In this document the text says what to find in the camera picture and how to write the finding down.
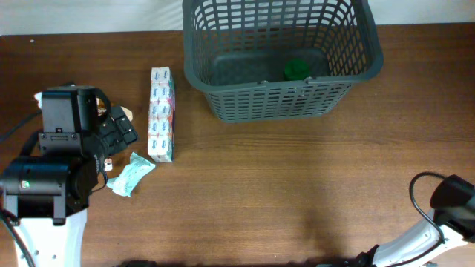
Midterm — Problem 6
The beige brown snack bag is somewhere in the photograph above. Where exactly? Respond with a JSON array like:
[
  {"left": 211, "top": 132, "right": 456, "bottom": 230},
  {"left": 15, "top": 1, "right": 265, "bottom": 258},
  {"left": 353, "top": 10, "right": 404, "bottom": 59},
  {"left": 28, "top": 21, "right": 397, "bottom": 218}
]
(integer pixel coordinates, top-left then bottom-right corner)
[{"left": 96, "top": 98, "right": 133, "bottom": 171}]

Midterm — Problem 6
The grey plastic shopping basket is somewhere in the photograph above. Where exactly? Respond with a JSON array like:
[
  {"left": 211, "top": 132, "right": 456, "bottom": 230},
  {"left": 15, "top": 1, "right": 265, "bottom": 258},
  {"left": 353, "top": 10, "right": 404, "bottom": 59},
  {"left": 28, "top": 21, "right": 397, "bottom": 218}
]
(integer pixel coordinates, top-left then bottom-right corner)
[{"left": 182, "top": 0, "right": 384, "bottom": 123}]

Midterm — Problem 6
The green lid glass jar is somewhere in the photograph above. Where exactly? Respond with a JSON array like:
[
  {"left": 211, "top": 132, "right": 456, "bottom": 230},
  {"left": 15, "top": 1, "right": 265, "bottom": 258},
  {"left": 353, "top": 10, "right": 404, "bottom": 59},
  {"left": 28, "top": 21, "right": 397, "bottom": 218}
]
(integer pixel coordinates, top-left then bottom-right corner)
[{"left": 284, "top": 59, "right": 309, "bottom": 81}]

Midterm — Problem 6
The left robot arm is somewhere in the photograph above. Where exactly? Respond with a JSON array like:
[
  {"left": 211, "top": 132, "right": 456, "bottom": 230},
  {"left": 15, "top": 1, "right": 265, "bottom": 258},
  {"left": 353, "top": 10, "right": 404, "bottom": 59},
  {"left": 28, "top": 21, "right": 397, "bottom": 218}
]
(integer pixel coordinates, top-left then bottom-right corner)
[{"left": 1, "top": 85, "right": 138, "bottom": 266}]

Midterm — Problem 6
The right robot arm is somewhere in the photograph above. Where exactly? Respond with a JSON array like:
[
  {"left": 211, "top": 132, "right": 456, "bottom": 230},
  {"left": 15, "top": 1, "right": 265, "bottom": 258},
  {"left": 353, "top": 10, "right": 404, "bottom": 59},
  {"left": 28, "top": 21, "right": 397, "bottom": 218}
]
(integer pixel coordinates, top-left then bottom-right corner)
[{"left": 352, "top": 171, "right": 474, "bottom": 267}]

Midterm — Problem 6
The tissue pack multipack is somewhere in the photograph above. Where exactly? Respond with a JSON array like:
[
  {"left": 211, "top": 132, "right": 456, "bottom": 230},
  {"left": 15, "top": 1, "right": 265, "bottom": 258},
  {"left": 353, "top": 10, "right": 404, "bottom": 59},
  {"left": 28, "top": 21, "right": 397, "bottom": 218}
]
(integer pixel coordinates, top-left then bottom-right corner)
[{"left": 148, "top": 67, "right": 175, "bottom": 162}]

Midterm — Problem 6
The mint green wrapped packet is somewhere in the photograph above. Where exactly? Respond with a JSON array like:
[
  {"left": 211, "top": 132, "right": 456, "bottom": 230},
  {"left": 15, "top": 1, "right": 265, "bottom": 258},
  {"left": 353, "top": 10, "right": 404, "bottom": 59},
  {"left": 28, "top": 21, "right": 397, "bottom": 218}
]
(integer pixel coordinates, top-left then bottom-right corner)
[{"left": 106, "top": 153, "right": 156, "bottom": 197}]

